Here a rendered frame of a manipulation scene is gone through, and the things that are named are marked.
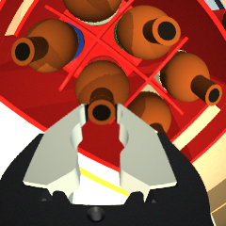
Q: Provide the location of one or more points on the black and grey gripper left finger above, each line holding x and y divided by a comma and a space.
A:
48, 163

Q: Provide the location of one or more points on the dark red crate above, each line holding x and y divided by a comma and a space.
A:
40, 99

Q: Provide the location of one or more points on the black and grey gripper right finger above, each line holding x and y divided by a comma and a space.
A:
152, 164

